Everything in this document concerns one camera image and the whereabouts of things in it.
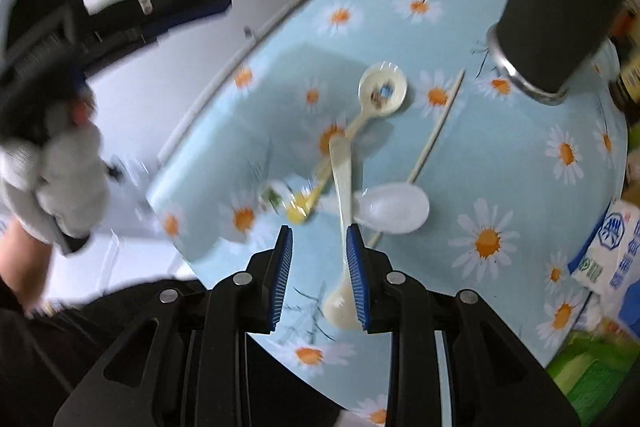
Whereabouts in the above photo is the white translucent spoon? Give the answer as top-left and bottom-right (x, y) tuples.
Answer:
(350, 182), (431, 236)

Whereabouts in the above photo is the small yellow spoon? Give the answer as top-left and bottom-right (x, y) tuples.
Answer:
(260, 154), (331, 226)

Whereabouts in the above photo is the green package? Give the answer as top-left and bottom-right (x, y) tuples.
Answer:
(545, 329), (640, 427)

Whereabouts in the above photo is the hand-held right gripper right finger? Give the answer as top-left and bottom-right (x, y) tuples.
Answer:
(346, 223), (581, 427)

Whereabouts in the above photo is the black utensil holder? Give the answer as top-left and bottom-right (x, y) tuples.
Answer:
(486, 0), (627, 108)

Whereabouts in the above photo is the plain cream spoon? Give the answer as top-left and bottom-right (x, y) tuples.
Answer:
(321, 138), (368, 331)

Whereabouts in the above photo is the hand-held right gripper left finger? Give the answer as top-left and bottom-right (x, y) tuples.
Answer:
(52, 224), (294, 427)

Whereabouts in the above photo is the wooden chopstick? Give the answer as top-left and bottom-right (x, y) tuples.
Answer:
(367, 69), (466, 249)

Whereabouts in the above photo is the person's left forearm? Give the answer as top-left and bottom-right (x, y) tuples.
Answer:
(0, 217), (56, 313)

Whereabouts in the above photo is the person's left hand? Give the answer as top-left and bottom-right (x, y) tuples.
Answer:
(0, 122), (111, 253)

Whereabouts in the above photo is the white and blue milk carton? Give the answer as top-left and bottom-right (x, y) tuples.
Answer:
(569, 197), (640, 343)

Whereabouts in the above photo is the cream spoon with printed bowl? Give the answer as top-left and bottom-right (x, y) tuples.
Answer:
(320, 62), (409, 158)

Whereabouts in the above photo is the daisy print blue tablecloth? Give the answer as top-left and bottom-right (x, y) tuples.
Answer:
(145, 0), (631, 427)

